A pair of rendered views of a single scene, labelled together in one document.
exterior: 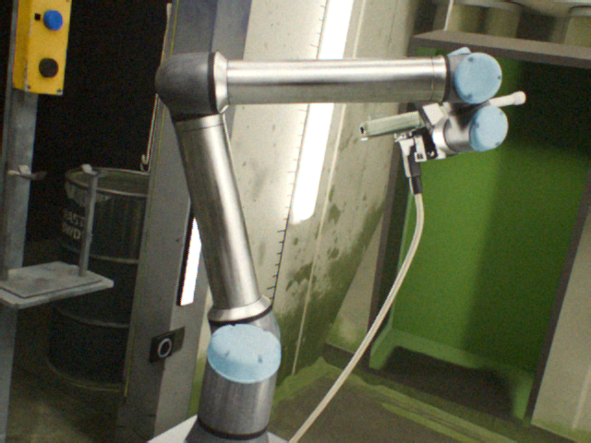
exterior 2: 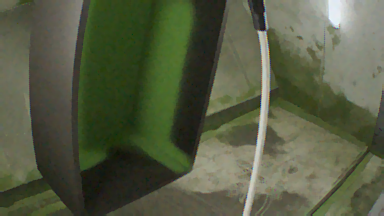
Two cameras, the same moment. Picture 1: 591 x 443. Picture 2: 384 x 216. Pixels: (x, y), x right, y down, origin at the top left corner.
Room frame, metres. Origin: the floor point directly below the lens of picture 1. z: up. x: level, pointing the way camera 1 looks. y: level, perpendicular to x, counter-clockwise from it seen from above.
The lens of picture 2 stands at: (1.59, 0.47, 1.41)
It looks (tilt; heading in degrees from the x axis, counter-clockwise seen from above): 25 degrees down; 288
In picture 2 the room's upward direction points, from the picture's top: 2 degrees clockwise
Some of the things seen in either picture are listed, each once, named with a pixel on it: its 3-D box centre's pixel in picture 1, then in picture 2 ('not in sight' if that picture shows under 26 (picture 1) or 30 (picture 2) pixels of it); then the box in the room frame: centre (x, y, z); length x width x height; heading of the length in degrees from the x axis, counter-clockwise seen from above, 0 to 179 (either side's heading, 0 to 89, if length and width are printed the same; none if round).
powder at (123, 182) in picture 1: (132, 185); not in sight; (2.89, 0.76, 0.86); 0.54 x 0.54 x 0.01
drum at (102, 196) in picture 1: (121, 273); not in sight; (2.89, 0.76, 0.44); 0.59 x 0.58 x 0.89; 42
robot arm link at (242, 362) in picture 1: (240, 374); not in sight; (1.27, 0.06, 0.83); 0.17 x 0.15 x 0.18; 2
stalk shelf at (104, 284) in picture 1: (42, 282); not in sight; (1.70, 0.66, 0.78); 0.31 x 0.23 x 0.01; 151
